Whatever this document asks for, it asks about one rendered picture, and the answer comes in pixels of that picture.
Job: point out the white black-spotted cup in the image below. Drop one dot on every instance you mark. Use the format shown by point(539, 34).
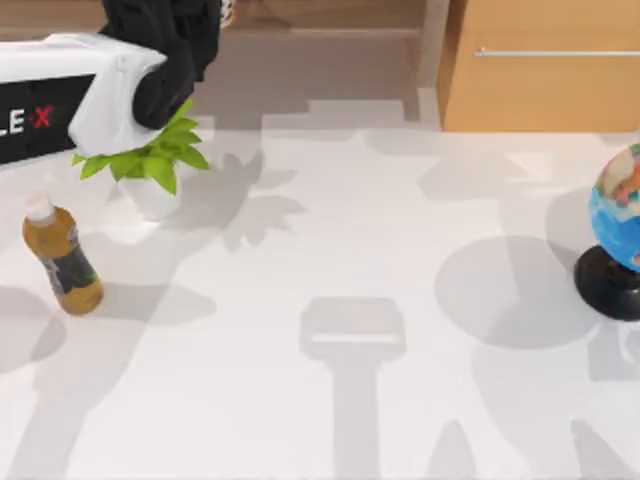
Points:
point(227, 12)

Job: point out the green plant in white pot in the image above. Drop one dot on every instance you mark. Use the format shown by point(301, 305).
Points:
point(150, 165)

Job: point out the wooden open shelf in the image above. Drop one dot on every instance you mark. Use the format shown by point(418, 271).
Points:
point(325, 55)

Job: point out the brown tea bottle white cap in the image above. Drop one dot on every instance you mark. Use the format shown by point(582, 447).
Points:
point(62, 250)

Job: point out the wooden cupboard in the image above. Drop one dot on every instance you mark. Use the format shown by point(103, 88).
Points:
point(445, 75)

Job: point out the pale wooden cupboard door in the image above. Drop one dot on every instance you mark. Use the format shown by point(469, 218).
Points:
point(540, 90)

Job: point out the blue globe on black base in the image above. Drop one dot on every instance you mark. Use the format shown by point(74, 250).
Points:
point(617, 215)

